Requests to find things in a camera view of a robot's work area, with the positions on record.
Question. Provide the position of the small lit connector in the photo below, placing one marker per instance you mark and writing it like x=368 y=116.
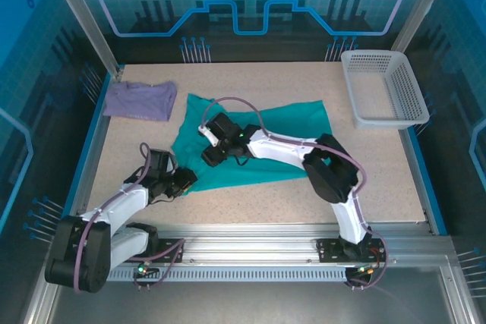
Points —
x=364 y=270
x=142 y=270

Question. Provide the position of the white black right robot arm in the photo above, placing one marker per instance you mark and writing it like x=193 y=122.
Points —
x=281 y=149

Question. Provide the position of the aluminium mounting rail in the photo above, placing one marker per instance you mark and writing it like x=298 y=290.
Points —
x=247 y=244

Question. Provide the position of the aluminium frame post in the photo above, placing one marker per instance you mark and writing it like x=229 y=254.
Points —
x=81 y=20
x=421 y=9

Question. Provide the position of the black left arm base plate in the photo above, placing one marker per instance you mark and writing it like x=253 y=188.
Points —
x=171 y=250

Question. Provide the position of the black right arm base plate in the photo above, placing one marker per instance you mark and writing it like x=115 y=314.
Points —
x=330 y=250

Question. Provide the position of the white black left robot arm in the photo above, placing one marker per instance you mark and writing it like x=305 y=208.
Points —
x=121 y=202

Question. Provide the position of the folded purple t-shirt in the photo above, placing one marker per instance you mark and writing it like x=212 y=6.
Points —
x=140 y=98

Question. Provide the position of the white perforated plastic basket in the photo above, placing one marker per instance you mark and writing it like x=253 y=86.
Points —
x=379 y=119

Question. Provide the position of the teal t-shirt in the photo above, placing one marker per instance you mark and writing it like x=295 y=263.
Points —
x=296 y=119

